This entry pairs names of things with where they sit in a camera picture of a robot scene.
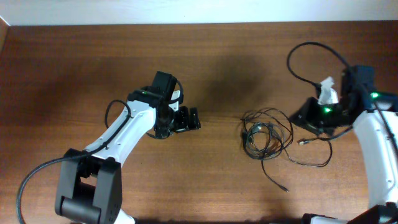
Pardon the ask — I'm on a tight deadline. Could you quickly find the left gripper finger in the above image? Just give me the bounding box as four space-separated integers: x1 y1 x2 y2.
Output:
174 106 190 133
189 108 201 129

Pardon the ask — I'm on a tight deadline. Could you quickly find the black cable bundle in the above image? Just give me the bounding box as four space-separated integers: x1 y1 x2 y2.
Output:
240 107 295 193

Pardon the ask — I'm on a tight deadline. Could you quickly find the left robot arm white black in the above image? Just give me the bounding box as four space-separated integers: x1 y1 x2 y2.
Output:
55 72 201 223

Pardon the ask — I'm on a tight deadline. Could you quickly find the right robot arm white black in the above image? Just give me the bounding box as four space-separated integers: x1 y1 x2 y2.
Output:
289 65 397 223

